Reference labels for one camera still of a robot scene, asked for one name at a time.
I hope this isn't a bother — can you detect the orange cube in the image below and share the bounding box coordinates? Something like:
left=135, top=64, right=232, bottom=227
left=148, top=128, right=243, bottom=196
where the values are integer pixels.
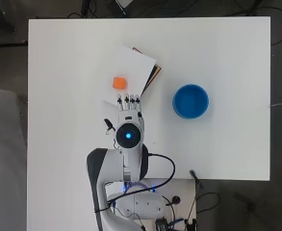
left=112, top=76, right=128, bottom=90

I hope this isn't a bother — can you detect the blue round tub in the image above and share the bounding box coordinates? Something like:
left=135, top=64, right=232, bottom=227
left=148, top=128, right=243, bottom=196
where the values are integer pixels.
left=171, top=84, right=210, bottom=120

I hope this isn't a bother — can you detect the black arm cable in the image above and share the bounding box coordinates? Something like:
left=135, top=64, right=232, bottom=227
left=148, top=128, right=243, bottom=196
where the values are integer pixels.
left=93, top=152, right=177, bottom=214

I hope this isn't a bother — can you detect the black stand with cable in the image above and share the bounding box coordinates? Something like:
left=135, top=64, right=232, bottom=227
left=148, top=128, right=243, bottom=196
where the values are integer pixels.
left=184, top=169, right=221, bottom=231

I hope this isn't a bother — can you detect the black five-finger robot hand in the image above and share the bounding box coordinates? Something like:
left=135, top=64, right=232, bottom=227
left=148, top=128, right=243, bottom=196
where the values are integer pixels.
left=103, top=92, right=145, bottom=136

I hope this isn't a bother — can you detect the stack of books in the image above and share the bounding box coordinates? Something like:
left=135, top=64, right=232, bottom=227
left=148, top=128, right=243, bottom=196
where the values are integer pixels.
left=98, top=44, right=163, bottom=112

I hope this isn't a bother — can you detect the black cable on floor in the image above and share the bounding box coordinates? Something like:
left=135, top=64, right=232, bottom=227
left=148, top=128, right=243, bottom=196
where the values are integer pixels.
left=233, top=5, right=282, bottom=46

